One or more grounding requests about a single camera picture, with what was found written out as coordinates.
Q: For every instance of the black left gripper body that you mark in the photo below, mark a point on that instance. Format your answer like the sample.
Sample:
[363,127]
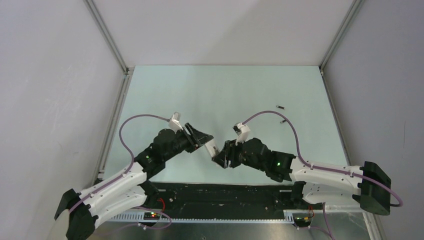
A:
[183,142]

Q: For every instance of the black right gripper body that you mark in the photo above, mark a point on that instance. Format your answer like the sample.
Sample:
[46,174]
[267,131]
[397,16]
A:
[238,155]

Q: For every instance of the white remote control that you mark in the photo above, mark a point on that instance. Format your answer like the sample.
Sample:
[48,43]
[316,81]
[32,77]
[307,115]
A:
[212,148]

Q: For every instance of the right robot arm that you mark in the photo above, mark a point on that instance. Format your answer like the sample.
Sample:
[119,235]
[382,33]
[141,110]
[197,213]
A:
[368,185]

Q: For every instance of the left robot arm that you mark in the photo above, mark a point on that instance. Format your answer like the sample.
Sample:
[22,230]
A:
[79,214]

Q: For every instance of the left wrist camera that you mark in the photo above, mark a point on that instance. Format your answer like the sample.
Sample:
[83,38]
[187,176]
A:
[174,122]

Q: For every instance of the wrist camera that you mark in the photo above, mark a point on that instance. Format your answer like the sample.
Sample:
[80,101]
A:
[242,131]
[174,122]

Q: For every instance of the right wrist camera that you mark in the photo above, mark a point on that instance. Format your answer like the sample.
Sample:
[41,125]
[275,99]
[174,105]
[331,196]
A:
[242,131]

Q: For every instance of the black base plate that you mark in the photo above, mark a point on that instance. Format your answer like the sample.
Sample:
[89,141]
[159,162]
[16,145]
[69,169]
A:
[212,200]

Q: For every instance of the white cable duct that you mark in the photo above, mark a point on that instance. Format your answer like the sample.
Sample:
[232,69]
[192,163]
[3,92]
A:
[150,217]

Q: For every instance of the aluminium frame rail left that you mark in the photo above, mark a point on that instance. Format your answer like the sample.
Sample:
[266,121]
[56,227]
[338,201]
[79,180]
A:
[120,86]

